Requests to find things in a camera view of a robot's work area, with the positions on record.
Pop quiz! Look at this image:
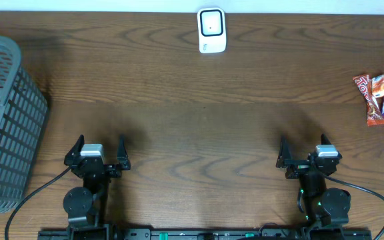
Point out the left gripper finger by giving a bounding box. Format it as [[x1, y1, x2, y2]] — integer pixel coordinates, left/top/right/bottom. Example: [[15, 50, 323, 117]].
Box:
[[68, 135, 84, 157], [117, 135, 128, 164]]

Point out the orange chocolate bar wrapper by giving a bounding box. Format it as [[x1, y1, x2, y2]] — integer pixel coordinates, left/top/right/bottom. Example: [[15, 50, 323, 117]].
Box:
[[353, 75, 384, 127]]

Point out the orange Kleenex tissue pack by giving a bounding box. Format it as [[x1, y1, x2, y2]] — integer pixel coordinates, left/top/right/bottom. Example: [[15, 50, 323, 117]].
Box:
[[371, 74, 384, 98]]

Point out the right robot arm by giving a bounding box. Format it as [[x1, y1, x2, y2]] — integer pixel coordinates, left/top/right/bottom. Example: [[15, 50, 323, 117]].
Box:
[[276, 135, 351, 239]]

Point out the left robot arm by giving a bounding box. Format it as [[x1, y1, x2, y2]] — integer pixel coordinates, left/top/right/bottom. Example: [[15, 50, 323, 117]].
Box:
[[63, 135, 131, 239]]

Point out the white barcode scanner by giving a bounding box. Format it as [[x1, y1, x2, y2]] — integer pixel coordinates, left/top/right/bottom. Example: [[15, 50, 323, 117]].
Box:
[[197, 7, 227, 54]]

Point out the grey plastic mesh basket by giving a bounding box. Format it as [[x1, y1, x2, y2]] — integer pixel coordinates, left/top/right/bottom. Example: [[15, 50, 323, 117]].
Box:
[[0, 36, 49, 213]]

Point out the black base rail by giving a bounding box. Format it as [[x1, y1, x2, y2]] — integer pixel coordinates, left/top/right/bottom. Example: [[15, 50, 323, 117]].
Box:
[[37, 228, 371, 240]]

